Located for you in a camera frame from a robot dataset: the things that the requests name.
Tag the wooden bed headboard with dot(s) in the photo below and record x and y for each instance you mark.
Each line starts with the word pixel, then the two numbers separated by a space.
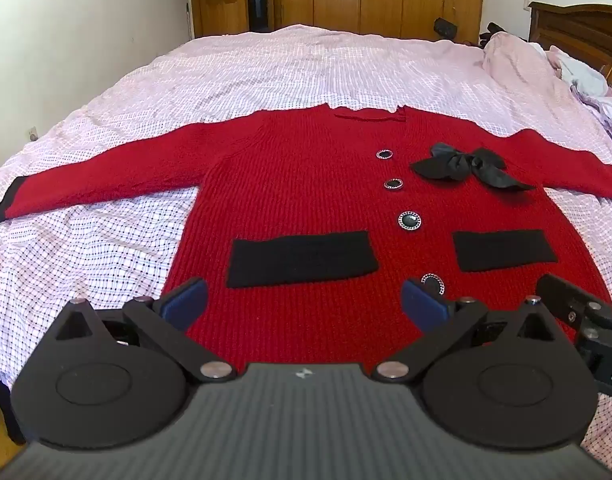
pixel 581 35

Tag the purple and white clothes pile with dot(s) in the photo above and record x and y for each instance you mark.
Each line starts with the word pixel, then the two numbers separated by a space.
pixel 598 95

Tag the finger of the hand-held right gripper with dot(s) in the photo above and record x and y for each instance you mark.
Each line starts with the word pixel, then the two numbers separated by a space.
pixel 568 296

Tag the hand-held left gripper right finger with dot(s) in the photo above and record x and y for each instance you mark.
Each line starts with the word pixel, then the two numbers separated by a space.
pixel 421 305

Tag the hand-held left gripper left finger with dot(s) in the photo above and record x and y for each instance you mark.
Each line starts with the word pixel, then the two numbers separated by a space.
pixel 186 302

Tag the black cloth item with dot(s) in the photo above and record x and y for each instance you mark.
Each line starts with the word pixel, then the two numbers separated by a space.
pixel 493 32

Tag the pink checked bed sheet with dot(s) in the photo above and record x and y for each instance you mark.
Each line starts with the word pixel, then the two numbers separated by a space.
pixel 306 70

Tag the pink quilt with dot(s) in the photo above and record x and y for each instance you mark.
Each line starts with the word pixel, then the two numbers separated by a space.
pixel 516 67

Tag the black bag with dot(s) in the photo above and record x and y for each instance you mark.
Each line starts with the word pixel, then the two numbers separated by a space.
pixel 445 27

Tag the wall socket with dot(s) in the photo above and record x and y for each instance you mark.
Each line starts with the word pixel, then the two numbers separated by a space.
pixel 32 133

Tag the red knit cardigan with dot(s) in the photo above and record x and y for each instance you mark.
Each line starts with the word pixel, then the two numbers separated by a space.
pixel 311 195

